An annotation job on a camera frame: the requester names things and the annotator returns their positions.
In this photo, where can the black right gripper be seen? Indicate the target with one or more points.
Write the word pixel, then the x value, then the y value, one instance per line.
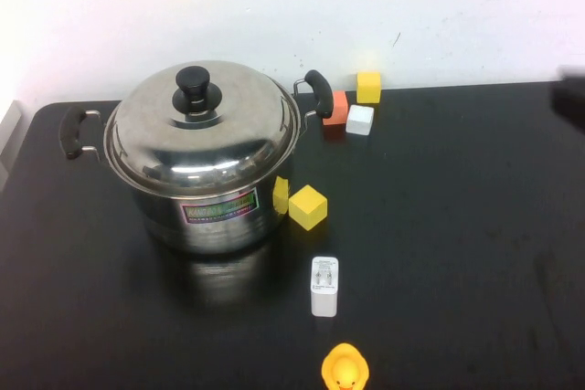
pixel 571 98

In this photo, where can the steel pot lid black knob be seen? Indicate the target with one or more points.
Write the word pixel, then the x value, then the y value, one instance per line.
pixel 219 143

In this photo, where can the yellow wooden cube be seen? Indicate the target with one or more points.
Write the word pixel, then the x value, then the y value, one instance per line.
pixel 368 87
pixel 307 207

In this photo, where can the white wooden cube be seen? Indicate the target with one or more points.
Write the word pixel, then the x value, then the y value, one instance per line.
pixel 360 120

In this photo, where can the orange wooden cube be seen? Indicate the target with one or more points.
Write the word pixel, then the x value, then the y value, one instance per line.
pixel 337 109

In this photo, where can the white USB charger plug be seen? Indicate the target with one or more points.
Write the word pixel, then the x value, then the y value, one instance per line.
pixel 324 289

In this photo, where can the yellow rubber duck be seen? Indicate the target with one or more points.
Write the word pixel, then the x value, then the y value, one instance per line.
pixel 345 367

